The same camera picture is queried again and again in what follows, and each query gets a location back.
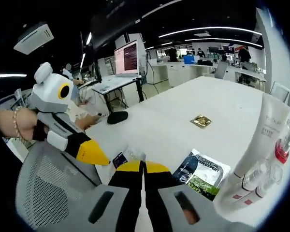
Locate black oval device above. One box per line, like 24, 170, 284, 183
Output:
107, 110, 129, 125

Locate dark green printed skincare sachet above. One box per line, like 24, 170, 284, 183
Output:
172, 148, 231, 202

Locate ceiling light strips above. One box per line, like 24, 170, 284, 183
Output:
0, 0, 263, 78

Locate beaded bracelet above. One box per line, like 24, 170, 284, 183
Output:
12, 106, 31, 147

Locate person's left hand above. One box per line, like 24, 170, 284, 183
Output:
21, 109, 40, 143

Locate gold foil skincare sachet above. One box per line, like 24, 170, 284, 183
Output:
189, 114, 213, 130

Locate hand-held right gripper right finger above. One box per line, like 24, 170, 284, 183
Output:
144, 160, 249, 232

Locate grey mesh office chair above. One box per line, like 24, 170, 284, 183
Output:
15, 142, 101, 229

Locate white frame chair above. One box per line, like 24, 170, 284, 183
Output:
270, 81, 290, 105

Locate ceiling air conditioner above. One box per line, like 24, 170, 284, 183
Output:
13, 21, 55, 56

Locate small white skincare sachet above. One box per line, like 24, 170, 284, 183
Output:
112, 146, 146, 170

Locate black-legged laptop stand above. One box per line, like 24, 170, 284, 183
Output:
91, 76, 145, 116

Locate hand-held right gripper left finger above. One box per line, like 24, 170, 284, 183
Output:
62, 160, 145, 232

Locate blue storage box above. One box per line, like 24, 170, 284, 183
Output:
183, 55, 197, 65

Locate white office counter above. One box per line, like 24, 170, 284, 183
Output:
148, 61, 219, 87

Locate large red-collared skincare bottle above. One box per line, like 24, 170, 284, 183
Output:
265, 119, 290, 184

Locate open laptop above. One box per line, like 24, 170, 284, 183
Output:
91, 39, 143, 94

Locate white skincare tube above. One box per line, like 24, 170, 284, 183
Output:
213, 92, 290, 219

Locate grey high-back office chair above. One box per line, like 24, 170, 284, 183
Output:
214, 61, 230, 81

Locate black hanging display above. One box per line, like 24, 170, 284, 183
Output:
90, 0, 130, 48

